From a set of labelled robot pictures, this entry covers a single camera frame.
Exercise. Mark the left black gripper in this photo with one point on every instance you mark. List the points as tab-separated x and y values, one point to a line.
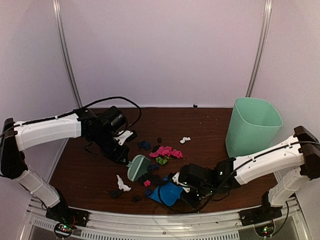
123	153

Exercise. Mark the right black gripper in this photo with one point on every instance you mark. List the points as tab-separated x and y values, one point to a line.
192	203

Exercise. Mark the blue plastic dustpan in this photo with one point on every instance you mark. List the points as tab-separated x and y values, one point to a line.
170	193

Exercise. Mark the mint green hand brush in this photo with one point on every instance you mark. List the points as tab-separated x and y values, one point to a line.
138	167

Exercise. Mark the large black paper scrap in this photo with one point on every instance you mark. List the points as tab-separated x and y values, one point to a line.
153	178

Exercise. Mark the dark blue scrap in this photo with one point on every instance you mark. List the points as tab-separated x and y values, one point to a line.
148	192
153	167
144	145

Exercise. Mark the small pink paper scrap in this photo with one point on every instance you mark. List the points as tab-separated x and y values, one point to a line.
147	183

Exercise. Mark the dark blue scrap front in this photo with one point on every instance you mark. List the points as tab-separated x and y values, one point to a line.
148	192

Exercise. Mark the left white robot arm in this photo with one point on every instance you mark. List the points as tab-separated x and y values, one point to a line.
79	123

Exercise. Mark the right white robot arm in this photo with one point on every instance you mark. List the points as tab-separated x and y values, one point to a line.
300	153

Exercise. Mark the long white paper scrap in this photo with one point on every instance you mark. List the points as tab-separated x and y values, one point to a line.
121	185

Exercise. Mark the black scrap under pink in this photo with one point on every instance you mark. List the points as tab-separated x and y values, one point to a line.
155	148

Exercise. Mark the green paper scrap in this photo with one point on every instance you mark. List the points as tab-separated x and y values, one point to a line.
161	160

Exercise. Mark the large pink paper scrap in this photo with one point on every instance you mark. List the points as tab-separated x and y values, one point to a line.
166	151

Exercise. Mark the small black scrap front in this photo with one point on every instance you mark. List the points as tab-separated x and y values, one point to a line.
136	198

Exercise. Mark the small white paper scrap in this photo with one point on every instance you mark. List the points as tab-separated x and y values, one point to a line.
185	139

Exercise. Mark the mint green waste bin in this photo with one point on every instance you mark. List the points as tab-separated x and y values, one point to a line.
253	125

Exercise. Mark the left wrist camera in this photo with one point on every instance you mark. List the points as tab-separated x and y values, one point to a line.
125	136

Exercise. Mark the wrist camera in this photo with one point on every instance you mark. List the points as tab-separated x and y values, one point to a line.
175	179
125	136

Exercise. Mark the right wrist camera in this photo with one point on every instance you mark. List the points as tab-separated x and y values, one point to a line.
175	179

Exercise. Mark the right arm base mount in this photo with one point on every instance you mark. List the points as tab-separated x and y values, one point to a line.
261	217

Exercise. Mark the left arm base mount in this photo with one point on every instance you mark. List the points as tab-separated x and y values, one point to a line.
67	218

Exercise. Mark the front aluminium rail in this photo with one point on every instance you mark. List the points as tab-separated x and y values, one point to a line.
101	225

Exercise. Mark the left aluminium frame post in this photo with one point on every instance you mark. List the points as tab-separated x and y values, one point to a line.
65	52

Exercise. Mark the aluminium frame post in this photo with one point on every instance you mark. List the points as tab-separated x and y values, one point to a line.
65	52
264	30

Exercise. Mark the right aluminium frame post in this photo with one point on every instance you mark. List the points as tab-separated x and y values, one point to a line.
264	30

